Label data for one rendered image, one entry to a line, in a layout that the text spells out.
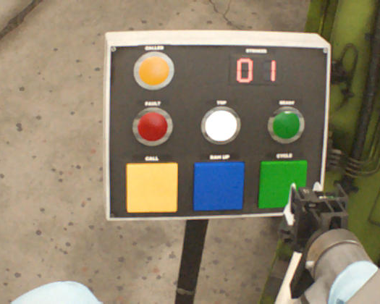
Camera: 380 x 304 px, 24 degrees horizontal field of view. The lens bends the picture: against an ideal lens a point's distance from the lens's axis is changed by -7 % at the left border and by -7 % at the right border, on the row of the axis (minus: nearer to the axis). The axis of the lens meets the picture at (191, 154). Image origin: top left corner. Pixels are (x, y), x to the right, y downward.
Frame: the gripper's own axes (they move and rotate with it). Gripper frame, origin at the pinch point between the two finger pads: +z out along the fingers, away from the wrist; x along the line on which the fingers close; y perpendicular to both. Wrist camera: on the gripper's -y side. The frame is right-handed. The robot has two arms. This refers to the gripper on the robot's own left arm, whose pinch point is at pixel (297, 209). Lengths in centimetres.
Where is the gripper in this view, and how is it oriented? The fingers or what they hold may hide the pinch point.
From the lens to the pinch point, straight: 135.5
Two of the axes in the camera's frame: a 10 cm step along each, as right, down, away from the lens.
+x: -9.9, 0.2, -1.3
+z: -1.3, -3.3, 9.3
